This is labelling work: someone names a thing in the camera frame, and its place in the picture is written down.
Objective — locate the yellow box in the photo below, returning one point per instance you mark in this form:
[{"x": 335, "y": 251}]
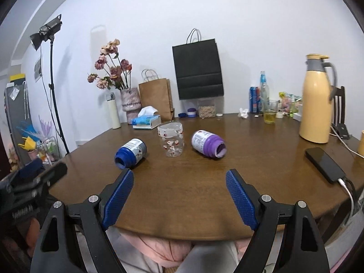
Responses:
[{"x": 17, "y": 78}]

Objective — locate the blue printed cup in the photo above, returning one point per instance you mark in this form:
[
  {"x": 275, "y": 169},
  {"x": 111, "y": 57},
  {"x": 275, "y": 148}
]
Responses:
[{"x": 130, "y": 153}]

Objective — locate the small jar with blue lid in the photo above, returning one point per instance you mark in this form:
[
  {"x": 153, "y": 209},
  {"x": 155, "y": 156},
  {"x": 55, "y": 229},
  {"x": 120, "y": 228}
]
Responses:
[{"x": 192, "y": 113}]

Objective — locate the black smartphone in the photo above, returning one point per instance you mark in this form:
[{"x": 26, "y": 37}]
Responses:
[{"x": 324, "y": 163}]

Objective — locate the dried pink flowers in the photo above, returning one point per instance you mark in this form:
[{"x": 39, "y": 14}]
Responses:
[{"x": 115, "y": 71}]

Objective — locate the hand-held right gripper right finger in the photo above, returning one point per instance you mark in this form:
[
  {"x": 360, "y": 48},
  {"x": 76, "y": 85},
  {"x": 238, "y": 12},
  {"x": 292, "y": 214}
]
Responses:
[{"x": 241, "y": 199}]

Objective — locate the black studio light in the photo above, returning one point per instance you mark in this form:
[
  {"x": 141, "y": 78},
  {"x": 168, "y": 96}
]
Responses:
[{"x": 45, "y": 31}]

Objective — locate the blue tissue box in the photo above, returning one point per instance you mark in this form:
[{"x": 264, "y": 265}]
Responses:
[{"x": 148, "y": 121}]

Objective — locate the crumpled white tissue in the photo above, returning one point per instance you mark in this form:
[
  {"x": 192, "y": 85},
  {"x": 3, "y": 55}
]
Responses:
[{"x": 243, "y": 113}]

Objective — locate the grey refrigerator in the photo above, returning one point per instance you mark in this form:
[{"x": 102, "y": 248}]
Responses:
[{"x": 15, "y": 119}]

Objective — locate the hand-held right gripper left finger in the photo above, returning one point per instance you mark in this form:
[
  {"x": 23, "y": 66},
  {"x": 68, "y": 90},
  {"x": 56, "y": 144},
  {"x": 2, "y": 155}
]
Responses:
[{"x": 119, "y": 196}]

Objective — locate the clear printed glass cup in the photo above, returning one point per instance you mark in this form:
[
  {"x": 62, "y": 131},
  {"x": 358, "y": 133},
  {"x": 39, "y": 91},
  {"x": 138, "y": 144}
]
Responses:
[{"x": 170, "y": 142}]

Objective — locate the clear glass bottle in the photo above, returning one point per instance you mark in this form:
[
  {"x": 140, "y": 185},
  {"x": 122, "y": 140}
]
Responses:
[{"x": 264, "y": 91}]

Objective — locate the yellow thermos jug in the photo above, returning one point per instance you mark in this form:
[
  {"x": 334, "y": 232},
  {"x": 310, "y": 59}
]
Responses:
[{"x": 314, "y": 105}]

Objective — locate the black paper bag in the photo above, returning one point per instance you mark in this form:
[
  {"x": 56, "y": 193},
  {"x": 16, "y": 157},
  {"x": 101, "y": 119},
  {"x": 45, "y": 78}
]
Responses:
[{"x": 197, "y": 68}]

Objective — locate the grey wall panel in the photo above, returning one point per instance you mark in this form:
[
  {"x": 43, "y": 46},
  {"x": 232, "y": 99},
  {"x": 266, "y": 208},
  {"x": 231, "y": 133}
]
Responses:
[{"x": 37, "y": 69}]

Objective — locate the pink white ceramic vase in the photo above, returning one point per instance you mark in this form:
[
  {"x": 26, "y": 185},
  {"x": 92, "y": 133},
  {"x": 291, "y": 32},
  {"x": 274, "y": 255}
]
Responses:
[{"x": 129, "y": 102}]

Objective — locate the blue drink can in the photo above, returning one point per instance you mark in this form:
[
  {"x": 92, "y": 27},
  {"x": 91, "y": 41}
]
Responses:
[{"x": 254, "y": 99}]

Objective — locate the clear container of nuts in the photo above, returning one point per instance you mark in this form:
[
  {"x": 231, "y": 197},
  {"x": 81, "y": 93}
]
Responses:
[{"x": 206, "y": 109}]

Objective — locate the brown paper bag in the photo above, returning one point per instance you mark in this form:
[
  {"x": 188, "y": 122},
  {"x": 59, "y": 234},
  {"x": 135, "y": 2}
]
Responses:
[{"x": 156, "y": 96}]

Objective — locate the purple printed cup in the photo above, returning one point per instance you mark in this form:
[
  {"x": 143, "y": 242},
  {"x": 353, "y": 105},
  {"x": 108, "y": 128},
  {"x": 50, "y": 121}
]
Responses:
[{"x": 206, "y": 143}]

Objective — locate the pink clothing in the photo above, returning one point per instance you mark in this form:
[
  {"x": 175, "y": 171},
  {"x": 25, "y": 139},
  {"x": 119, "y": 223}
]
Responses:
[{"x": 159, "y": 247}]

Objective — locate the colourful snack packets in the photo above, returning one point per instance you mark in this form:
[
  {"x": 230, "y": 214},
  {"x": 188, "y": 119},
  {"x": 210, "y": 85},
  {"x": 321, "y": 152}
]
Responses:
[{"x": 290, "y": 102}]

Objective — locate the white thermos bottle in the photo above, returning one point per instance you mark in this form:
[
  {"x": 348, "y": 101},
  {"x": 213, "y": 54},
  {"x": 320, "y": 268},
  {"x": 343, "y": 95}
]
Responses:
[{"x": 113, "y": 113}]

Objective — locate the black light stand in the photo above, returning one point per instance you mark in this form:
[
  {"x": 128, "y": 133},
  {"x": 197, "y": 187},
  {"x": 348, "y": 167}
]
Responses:
[{"x": 53, "y": 91}]

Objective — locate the glass of yellow drink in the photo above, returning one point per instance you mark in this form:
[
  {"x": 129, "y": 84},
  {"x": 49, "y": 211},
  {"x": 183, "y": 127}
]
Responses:
[{"x": 270, "y": 115}]

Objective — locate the small white box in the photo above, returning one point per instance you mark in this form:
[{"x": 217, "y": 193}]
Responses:
[{"x": 297, "y": 117}]

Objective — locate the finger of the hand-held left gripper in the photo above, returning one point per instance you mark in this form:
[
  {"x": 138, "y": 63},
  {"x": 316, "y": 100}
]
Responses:
[{"x": 55, "y": 172}]

